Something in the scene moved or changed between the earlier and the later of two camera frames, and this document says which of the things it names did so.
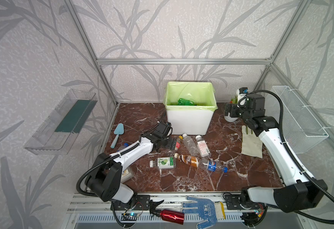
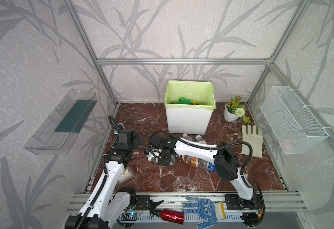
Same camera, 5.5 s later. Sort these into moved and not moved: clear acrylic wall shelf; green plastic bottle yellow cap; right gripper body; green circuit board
Moved: right gripper body
Not moved: clear acrylic wall shelf; green plastic bottle yellow cap; green circuit board
